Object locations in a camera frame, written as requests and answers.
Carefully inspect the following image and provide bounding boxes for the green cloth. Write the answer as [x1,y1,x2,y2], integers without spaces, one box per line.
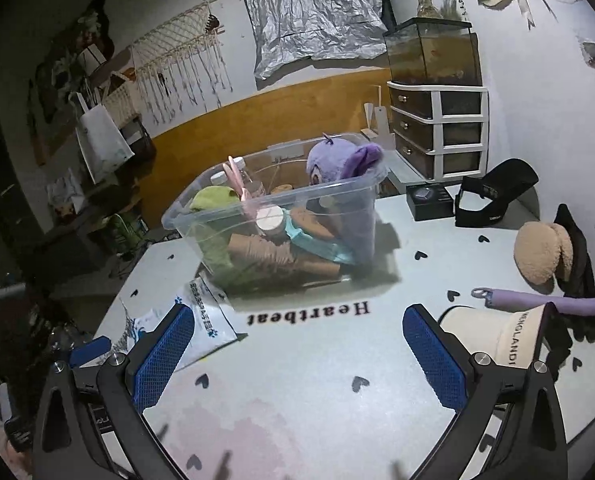
[188,186,248,281]

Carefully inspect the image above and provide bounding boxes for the clear plastic container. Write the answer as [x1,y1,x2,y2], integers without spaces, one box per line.
[162,132,389,293]

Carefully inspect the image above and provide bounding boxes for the glass fish tank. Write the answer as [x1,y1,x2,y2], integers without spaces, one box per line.
[382,17,483,87]

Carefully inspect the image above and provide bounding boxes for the white printed plastic bag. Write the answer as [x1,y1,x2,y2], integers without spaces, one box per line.
[95,295,178,366]

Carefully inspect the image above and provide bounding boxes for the purple plush toy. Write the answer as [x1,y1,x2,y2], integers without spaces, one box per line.
[305,133,385,266]

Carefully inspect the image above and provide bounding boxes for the beige plush earmuffs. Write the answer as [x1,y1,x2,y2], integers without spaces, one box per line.
[515,221,575,283]

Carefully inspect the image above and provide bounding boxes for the black cloth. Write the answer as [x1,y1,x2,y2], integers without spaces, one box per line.
[542,204,595,381]

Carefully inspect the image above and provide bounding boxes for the white printed packet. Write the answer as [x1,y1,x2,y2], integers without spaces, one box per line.
[175,277,248,371]

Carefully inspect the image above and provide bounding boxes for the black baseball cap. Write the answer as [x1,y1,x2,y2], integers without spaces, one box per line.
[455,158,541,228]

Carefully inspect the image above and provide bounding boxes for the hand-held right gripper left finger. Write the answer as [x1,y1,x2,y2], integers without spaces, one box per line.
[32,304,198,480]

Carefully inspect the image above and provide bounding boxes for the cream baseball cap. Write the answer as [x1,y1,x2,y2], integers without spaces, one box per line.
[435,302,561,376]

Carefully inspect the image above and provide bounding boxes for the purple folding umbrella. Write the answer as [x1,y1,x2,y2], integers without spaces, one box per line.
[471,284,595,331]

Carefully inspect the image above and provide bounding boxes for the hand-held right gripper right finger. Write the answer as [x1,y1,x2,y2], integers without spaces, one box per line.
[402,304,569,480]

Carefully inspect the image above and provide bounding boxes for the silver foil sheet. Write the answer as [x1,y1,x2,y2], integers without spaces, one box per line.
[235,0,389,81]

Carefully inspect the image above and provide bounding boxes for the jar with white lid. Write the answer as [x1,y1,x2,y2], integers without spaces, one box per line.
[255,207,286,241]

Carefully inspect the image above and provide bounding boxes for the white drawer unit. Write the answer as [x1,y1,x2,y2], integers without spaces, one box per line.
[387,80,489,182]

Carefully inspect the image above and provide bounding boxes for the white tag stand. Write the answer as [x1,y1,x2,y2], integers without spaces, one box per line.
[362,101,395,148]

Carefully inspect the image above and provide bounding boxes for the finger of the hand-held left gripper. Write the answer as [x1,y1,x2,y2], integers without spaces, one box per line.
[68,336,112,368]

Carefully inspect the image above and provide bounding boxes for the black box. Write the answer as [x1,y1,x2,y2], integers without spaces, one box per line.
[406,183,454,222]

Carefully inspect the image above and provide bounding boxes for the macrame wall hanging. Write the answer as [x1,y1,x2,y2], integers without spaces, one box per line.
[102,0,233,126]

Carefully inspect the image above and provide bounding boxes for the white tote bag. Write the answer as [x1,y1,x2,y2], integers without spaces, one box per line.
[70,92,136,183]

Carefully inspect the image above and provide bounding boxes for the brown cardboard tube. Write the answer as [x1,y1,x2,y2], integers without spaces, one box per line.
[228,232,341,281]

